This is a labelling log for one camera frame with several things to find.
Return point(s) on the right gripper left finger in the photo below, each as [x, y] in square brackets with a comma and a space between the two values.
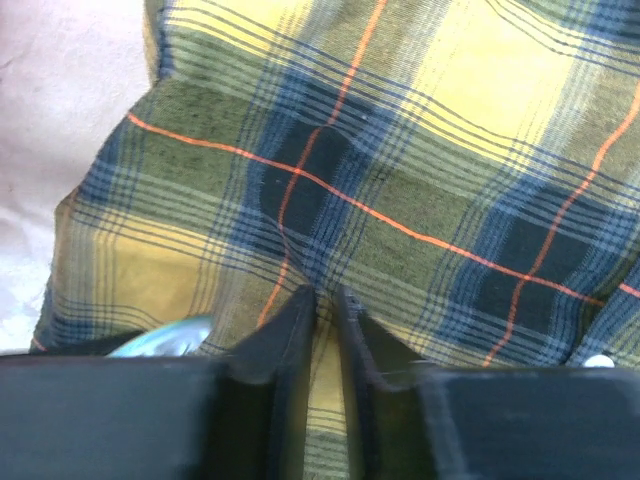
[240, 415]

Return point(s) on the yellow plaid shirt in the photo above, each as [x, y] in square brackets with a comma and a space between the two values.
[469, 168]

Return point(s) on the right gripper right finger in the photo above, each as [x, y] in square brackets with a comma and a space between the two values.
[408, 418]

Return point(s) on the round green white brooch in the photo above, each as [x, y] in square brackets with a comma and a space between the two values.
[176, 339]

